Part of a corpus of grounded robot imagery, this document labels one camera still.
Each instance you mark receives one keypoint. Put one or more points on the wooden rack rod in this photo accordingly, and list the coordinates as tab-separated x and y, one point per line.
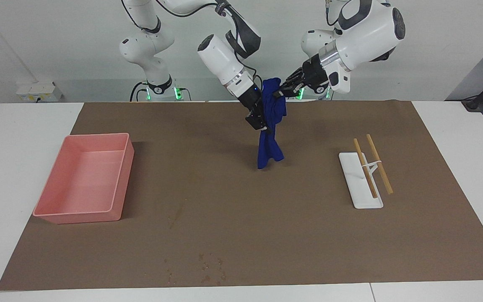
365	167
379	163

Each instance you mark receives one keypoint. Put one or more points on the white wall socket box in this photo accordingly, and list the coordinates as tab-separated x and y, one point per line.
38	90

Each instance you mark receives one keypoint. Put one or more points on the blue towel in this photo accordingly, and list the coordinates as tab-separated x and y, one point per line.
268	151

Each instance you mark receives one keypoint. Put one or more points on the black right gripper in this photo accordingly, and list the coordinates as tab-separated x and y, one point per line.
254	100

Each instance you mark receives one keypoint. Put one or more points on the white towel rack base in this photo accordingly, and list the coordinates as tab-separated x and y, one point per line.
363	197

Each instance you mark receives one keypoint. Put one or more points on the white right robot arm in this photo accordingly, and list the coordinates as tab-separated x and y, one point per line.
220	58

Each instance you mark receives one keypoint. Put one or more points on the brown table mat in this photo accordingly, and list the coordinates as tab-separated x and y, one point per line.
224	209

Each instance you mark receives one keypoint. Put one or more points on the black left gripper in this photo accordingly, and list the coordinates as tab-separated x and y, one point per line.
316	73

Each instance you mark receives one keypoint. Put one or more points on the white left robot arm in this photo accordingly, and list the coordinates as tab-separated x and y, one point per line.
363	33

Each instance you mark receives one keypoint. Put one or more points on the pink plastic bin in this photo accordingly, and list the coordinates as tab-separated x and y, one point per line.
82	184

